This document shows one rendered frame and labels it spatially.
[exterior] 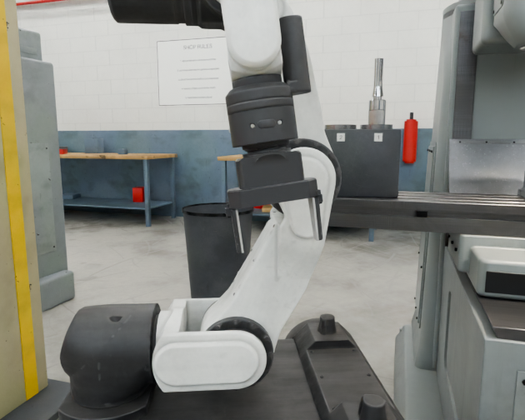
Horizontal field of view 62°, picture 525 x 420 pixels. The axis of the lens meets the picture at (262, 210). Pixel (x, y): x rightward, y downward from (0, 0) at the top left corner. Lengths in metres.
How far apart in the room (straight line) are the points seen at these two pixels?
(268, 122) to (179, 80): 5.72
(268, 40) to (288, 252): 0.39
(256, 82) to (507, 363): 0.73
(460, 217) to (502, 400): 0.44
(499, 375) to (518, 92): 1.01
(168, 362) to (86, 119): 6.34
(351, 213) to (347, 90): 4.41
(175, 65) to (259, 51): 5.77
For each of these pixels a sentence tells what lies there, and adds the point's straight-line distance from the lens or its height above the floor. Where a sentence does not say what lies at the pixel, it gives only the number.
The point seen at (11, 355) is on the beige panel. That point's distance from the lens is 2.04.
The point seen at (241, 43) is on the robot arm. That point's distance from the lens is 0.55.
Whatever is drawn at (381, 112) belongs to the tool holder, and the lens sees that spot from 1.29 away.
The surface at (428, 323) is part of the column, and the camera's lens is 1.84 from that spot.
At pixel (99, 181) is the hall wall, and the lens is 6.95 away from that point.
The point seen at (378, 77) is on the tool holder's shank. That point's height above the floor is 1.25.
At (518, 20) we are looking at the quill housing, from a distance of 1.30.
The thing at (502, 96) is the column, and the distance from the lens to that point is 1.73.
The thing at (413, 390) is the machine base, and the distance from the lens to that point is 1.77.
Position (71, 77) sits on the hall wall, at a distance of 7.23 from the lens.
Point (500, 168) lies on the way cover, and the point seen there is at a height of 0.98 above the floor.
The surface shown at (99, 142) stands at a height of 1.03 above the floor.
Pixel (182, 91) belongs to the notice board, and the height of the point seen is 1.71.
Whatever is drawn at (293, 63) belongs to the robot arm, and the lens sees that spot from 0.59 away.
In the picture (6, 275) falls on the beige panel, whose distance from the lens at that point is 1.94.
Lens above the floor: 1.08
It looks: 9 degrees down
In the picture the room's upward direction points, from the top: straight up
